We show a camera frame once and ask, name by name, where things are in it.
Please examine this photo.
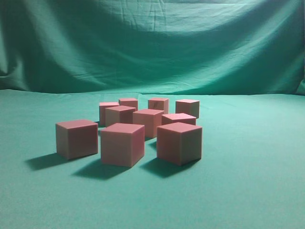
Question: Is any right-column cube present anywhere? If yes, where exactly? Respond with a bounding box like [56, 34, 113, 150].
[55, 119, 98, 160]
[133, 109, 164, 138]
[156, 122, 203, 166]

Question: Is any left-column cube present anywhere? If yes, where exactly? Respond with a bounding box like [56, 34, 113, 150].
[101, 123, 145, 167]
[162, 113, 196, 125]
[105, 105, 136, 127]
[99, 102, 119, 126]

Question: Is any pink wooden cube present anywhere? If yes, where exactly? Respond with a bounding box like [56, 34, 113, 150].
[119, 98, 138, 111]
[148, 97, 169, 114]

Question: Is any green cloth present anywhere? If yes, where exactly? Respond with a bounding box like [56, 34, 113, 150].
[0, 0, 305, 229]

